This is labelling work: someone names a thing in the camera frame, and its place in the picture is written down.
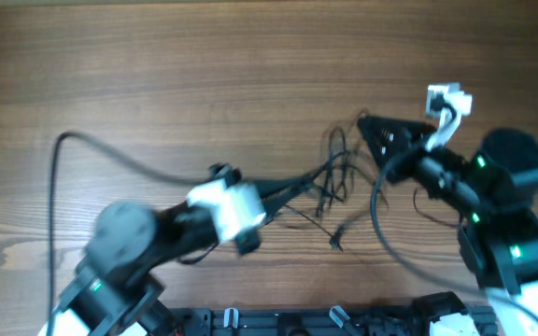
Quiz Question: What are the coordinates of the black USB cable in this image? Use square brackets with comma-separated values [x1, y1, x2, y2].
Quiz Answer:
[277, 109, 391, 253]

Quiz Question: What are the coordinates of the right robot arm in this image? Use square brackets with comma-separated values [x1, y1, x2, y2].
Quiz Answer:
[358, 117, 538, 335]

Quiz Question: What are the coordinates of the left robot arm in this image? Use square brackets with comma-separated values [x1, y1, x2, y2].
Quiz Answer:
[41, 164, 317, 335]

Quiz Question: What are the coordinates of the right camera cable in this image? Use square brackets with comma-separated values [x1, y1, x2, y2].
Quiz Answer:
[370, 105, 538, 336]

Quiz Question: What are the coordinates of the camera cable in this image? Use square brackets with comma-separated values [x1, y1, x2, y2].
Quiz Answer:
[370, 105, 538, 336]
[44, 131, 205, 336]

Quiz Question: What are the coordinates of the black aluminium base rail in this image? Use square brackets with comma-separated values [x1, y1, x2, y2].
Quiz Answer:
[156, 292, 499, 336]

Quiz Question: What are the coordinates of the left camera cable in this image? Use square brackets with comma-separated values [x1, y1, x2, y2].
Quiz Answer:
[44, 131, 205, 336]

